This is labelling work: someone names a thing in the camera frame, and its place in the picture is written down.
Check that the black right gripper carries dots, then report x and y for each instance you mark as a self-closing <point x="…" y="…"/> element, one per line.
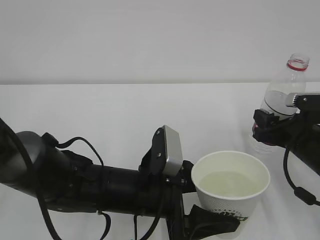
<point x="270" y="130"/>

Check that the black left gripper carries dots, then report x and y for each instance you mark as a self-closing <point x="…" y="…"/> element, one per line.
<point x="199" y="223"/>

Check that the white paper coffee cup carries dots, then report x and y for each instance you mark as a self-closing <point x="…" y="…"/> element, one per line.
<point x="230" y="183"/>

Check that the clear red-label water bottle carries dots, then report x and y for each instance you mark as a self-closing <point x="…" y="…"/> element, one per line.
<point x="291" y="79"/>

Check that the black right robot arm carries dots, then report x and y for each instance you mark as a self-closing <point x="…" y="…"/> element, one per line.
<point x="309" y="150"/>

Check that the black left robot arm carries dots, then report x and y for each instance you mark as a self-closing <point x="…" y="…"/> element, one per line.
<point x="66" y="182"/>

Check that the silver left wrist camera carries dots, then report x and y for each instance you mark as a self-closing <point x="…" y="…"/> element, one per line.
<point x="164" y="159"/>

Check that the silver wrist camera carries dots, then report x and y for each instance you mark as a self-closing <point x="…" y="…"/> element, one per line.
<point x="304" y="101"/>
<point x="164" y="159"/>

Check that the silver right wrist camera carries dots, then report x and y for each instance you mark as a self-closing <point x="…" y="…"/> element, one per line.
<point x="304" y="101"/>

